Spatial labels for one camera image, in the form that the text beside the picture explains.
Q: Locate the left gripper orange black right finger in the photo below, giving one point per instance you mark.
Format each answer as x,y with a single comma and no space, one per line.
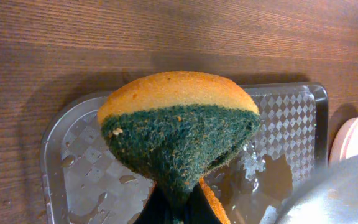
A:
203,207

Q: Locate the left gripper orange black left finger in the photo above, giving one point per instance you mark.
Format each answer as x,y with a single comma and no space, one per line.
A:
157,209

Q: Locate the green yellow scrub sponge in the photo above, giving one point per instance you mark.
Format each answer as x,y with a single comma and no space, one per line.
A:
176,127

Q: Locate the pale green plate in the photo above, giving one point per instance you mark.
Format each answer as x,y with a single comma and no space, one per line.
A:
330,196

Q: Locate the white plate with sauce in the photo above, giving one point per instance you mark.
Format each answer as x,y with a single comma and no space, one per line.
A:
345,143

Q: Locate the brown serving tray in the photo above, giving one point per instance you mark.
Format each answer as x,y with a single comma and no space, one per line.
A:
84,183

